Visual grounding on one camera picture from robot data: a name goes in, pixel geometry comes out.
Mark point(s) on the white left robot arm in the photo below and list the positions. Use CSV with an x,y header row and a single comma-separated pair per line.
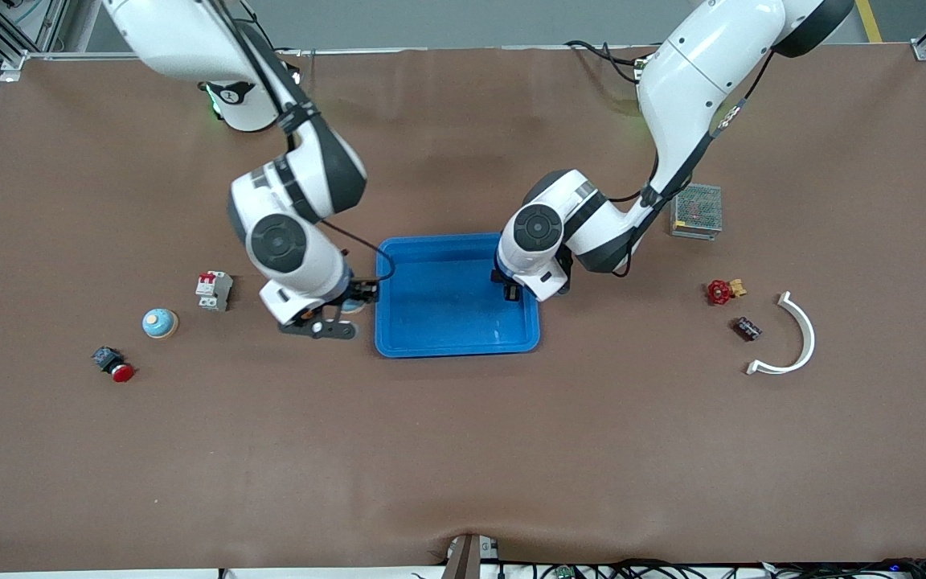
x,y
680,88

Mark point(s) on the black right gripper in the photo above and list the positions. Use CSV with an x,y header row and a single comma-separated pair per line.
x,y
358,293

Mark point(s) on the brass valve red handwheel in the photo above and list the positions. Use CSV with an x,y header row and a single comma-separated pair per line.
x,y
720,292

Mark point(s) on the white curved plastic bracket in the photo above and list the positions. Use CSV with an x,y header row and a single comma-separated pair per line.
x,y
812,336

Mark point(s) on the metal mesh power supply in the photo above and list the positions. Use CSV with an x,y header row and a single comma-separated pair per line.
x,y
700,211

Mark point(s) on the brown table mat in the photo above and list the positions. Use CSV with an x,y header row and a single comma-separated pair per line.
x,y
463,450

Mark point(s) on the dark brown electrolytic capacitor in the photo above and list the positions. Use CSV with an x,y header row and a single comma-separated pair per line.
x,y
746,329

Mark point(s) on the blue call bell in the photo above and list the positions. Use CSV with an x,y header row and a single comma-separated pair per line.
x,y
160,323
353,308

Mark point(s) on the red mushroom button blue body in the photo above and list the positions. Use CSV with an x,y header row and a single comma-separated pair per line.
x,y
113,363

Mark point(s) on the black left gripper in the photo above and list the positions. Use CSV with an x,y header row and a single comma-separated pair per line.
x,y
510,289

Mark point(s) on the white red circuit breaker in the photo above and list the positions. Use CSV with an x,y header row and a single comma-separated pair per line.
x,y
214,291

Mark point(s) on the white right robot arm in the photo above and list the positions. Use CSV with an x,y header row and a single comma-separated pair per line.
x,y
286,241

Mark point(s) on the small green connector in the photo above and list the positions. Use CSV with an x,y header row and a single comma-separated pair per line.
x,y
563,572

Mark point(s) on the blue plastic tray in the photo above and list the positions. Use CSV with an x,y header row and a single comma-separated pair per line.
x,y
447,322

